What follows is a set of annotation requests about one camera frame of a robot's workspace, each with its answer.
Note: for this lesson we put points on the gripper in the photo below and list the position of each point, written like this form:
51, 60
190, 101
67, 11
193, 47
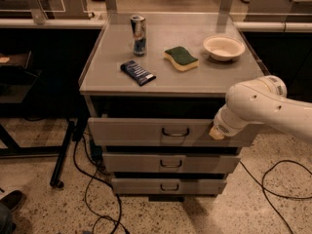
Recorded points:
223, 126

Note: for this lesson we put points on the grey top drawer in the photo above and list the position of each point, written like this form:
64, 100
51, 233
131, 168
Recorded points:
163, 132

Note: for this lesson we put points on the grey drawer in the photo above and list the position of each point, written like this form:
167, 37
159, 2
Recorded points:
163, 132
148, 163
167, 186

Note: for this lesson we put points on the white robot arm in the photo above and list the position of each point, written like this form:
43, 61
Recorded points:
264, 101

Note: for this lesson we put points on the grey bottom drawer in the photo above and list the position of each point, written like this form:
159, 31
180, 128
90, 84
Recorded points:
167, 186

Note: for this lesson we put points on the grey drawer cabinet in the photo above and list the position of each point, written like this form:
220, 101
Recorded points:
197, 93

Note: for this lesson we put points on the grey middle drawer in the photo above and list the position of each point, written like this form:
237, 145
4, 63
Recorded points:
148, 163

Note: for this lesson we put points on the green yellow sponge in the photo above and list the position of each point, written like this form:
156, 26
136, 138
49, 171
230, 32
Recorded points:
181, 59

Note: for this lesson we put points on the white bowl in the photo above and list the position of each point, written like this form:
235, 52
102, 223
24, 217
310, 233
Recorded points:
223, 48

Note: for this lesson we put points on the dark blue snack bar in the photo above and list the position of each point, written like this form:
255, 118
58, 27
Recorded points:
137, 73

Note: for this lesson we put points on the silver blue energy drink can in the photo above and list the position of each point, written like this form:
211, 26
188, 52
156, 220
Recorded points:
138, 24

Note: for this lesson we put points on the brown shoe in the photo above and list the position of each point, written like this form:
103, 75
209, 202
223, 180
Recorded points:
12, 200

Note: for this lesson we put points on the black side table frame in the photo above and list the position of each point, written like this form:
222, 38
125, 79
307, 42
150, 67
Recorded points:
16, 83

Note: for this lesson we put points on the white horizontal rail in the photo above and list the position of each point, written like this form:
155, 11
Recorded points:
289, 27

